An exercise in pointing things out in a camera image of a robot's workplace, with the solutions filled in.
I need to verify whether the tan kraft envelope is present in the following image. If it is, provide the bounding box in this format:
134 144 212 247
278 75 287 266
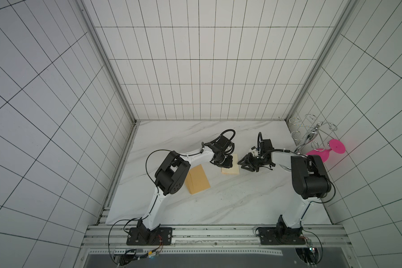
185 165 211 195

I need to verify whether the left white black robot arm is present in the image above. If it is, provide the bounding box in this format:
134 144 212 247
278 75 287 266
131 129 236 245

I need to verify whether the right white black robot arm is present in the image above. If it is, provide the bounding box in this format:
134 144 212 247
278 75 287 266
238 139 333 245

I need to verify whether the pink plastic wine glass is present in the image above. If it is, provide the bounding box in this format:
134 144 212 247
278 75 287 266
307 139 346 163

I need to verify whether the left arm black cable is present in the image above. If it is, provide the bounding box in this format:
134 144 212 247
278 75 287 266
144 149 205 185

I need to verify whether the chrome wire glass rack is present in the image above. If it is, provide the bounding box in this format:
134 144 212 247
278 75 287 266
288 114 338 154

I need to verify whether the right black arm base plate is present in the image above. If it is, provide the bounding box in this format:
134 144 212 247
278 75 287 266
255 227 306 246

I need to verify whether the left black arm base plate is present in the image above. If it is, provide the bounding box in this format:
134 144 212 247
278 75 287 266
126 227 173 246

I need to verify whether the aluminium mounting rail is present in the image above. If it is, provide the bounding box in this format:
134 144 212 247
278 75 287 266
82 224 351 250

